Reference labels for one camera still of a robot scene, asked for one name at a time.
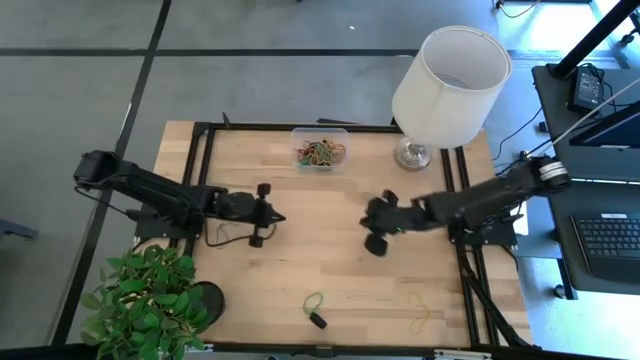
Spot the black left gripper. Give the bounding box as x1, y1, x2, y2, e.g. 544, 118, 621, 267
214, 182, 287, 250

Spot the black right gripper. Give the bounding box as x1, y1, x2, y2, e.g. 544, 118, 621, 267
359, 188, 432, 259

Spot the yellow rubber band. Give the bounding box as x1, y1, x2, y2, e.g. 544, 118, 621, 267
407, 292, 434, 335

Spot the clear plastic bin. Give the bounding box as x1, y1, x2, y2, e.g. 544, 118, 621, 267
290, 126, 350, 174

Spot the white shade table lamp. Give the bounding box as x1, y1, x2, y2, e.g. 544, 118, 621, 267
391, 25, 513, 173

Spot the green potted plant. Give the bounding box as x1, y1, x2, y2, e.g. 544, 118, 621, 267
79, 244, 227, 360

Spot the black desk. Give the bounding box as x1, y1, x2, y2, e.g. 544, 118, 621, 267
530, 63, 640, 297

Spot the thin white rod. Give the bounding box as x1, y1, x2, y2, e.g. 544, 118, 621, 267
519, 74, 640, 167

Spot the black laptop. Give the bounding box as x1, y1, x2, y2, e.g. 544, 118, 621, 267
569, 210, 640, 275

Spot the black power adapter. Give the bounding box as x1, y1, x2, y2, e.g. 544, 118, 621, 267
568, 66, 605, 114

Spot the dark flat monitor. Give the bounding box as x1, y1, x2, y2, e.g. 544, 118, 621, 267
568, 99, 640, 150

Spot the grey floor object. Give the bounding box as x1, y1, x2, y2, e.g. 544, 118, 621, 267
0, 218, 40, 242

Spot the black diagonal pole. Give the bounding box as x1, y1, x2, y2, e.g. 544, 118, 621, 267
548, 0, 640, 80

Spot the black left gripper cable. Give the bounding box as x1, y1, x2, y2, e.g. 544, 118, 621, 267
204, 222, 279, 249

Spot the white bracket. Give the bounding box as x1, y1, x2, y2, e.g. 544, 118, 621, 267
433, 348, 494, 360

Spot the black floor cable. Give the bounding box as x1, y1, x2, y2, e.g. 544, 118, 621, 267
491, 106, 545, 162
493, 0, 542, 20

